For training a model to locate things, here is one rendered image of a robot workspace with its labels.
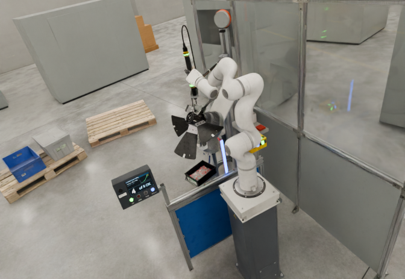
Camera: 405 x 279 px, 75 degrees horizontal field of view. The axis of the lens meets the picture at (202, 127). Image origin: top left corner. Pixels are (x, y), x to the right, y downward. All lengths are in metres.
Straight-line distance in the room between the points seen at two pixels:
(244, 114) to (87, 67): 6.33
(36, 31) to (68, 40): 0.65
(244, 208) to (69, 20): 6.36
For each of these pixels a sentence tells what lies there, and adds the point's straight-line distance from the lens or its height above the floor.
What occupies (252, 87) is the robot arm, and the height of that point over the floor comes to 1.77.
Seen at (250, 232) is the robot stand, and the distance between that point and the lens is 1.94.
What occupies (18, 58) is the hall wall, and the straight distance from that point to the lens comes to 13.88.
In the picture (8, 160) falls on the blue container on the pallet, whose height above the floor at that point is 0.29.
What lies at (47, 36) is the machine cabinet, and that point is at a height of 1.59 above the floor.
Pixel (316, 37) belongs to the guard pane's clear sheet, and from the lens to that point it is 2.01.
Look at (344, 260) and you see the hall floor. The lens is 2.81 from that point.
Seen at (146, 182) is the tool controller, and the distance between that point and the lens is 1.84.
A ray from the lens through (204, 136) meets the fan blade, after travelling 2.13.
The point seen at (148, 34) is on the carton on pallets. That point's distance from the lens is 10.36.
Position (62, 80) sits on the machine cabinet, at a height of 0.57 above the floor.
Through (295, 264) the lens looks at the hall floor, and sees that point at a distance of 2.72.
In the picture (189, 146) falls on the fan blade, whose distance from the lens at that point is 2.34.
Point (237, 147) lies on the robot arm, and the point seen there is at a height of 1.41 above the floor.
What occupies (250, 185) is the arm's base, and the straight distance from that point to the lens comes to 1.77.
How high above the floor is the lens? 2.33
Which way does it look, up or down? 31 degrees down
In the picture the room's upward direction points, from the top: 12 degrees counter-clockwise
